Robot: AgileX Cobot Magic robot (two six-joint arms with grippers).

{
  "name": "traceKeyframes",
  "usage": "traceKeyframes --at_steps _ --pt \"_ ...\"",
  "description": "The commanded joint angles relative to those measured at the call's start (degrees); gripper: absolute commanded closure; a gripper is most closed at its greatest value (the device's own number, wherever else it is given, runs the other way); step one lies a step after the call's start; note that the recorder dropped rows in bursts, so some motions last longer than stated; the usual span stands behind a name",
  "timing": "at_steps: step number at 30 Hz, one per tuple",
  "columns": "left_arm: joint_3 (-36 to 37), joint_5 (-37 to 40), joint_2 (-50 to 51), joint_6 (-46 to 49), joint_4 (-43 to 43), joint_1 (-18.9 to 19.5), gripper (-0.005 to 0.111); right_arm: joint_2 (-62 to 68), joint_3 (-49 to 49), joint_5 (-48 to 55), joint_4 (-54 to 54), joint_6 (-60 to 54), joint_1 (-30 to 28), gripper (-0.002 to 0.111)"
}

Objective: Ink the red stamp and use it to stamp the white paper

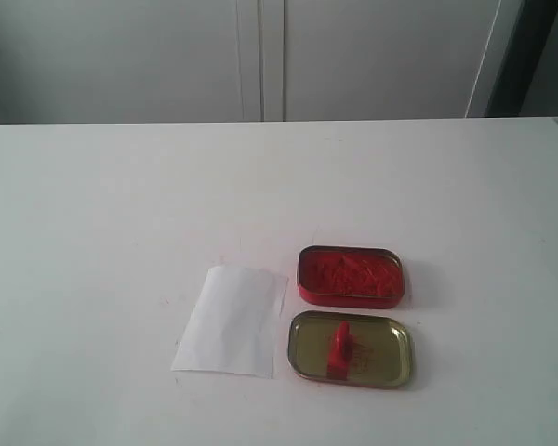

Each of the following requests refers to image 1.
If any red ink pad tin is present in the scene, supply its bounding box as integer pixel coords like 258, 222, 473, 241
297, 245, 405, 309

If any white cabinet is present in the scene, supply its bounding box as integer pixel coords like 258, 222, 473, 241
0, 1, 522, 124

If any white paper sheet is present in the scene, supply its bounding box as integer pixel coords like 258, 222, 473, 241
171, 265, 288, 378

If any gold metal tin lid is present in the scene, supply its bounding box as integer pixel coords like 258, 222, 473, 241
287, 310, 414, 389

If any red plastic stamp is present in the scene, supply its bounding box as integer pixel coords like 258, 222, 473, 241
326, 321, 353, 381

